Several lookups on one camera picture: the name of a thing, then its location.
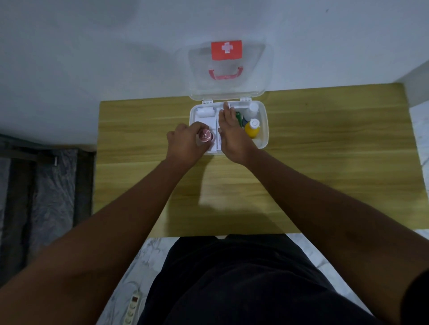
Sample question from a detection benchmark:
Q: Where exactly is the person's black clothing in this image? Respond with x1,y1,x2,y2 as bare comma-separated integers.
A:
137,234,383,325

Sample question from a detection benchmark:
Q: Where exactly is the yellow bottle with white cap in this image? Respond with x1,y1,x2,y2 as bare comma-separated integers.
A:
245,119,261,139

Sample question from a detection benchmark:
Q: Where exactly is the white first aid box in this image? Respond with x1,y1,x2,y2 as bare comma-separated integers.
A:
189,100,269,156

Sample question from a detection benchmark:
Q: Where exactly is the clear first aid box lid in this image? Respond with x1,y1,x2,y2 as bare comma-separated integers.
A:
187,40,273,102

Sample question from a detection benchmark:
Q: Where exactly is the person's left forearm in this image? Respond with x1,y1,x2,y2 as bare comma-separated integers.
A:
0,157,205,325

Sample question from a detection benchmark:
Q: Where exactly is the person's right forearm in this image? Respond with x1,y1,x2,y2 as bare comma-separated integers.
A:
244,149,429,325

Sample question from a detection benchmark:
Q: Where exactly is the white power strip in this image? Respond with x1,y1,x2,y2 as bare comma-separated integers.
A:
122,291,141,325

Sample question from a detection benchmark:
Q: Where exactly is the white plastic bottle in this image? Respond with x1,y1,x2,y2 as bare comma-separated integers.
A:
243,102,259,122

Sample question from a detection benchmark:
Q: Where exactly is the person's right hand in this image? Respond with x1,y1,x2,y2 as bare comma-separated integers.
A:
217,102,259,165

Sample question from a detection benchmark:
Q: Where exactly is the person's left hand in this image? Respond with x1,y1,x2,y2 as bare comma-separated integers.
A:
166,122,214,167

